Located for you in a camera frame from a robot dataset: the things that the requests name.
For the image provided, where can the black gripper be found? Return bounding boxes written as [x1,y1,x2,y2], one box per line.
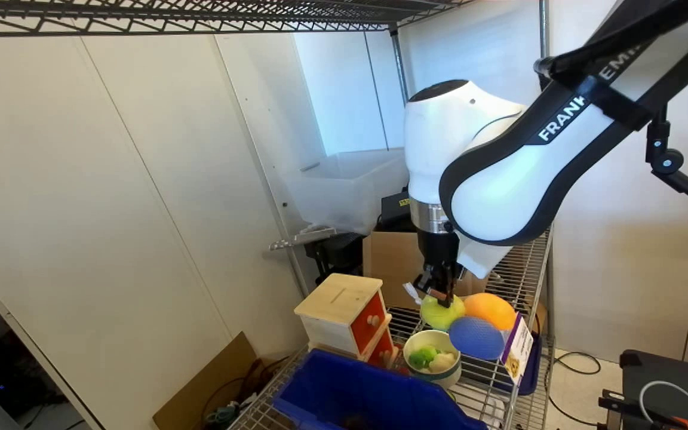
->
[415,226,465,307]

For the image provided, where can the yellow plush ball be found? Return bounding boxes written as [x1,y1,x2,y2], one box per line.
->
[417,294,469,331]

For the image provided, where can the orange plush ball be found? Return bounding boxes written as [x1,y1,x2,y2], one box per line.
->
[460,292,519,335]

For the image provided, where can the purple white product tag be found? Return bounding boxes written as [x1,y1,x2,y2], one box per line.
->
[501,314,534,387]

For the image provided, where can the open brown cardboard box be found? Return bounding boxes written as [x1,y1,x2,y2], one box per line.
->
[360,230,489,311]

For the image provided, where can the green plush toy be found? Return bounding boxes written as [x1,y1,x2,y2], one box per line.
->
[408,343,439,370]

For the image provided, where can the wooden box red drawers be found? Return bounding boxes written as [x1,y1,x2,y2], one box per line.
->
[292,273,398,370]

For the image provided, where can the white bowl teal rim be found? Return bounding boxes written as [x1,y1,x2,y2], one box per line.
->
[400,327,464,388]

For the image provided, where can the black case yellow logo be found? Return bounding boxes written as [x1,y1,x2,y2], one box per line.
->
[374,188,417,233]

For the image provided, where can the blue plastic bin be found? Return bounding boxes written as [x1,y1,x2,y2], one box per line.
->
[269,348,489,430]

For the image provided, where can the dark blue pouch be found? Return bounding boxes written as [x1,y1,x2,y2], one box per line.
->
[519,354,545,398]

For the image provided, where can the clear plastic storage bin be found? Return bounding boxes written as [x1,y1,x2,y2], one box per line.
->
[282,148,411,237]

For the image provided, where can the flat brown cardboard sheet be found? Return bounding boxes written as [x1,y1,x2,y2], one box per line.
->
[151,330,260,430]

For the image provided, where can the grey metal shelf bracket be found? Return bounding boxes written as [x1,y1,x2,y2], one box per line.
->
[260,225,340,258]

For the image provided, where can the thin black floor cable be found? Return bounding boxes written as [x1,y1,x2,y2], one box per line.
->
[545,348,605,430]

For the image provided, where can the metal wire shelf rack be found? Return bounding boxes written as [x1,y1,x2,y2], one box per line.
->
[0,0,556,430]

